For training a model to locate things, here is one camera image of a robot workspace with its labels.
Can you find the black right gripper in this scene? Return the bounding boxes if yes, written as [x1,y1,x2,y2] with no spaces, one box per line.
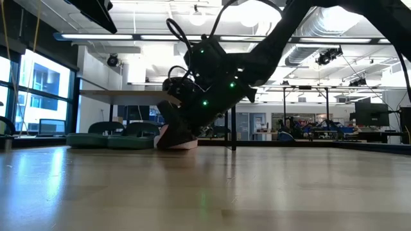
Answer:
[156,78,258,149]

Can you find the pink foam slide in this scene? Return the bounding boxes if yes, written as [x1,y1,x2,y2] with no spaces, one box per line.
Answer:
[153,124,199,151]

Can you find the teal foam slide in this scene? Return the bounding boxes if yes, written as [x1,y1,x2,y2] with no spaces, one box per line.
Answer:
[107,122,161,150]
[66,121,127,149]

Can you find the overhead light bar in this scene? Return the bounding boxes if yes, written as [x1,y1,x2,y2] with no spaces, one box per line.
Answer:
[53,31,392,45]

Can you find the large glass window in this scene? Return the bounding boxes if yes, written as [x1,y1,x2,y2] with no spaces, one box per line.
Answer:
[0,47,76,137]

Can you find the open laptop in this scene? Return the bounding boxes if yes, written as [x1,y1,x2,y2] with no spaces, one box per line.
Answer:
[38,118,67,137]

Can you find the black office chair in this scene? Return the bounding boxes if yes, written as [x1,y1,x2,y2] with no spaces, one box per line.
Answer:
[0,115,16,151]

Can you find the black monitor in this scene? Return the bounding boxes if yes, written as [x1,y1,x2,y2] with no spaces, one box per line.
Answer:
[349,101,401,128]
[399,107,411,145]

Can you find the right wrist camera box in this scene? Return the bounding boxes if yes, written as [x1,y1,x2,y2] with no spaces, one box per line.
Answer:
[162,76,197,104]

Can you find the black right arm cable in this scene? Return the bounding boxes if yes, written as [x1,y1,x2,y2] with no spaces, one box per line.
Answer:
[166,0,284,83]

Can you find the black metal workstation frame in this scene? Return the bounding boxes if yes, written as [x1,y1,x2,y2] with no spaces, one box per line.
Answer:
[282,85,331,131]

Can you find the silver ventilation duct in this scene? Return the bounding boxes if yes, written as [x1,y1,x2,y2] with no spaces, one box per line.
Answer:
[284,6,363,67]

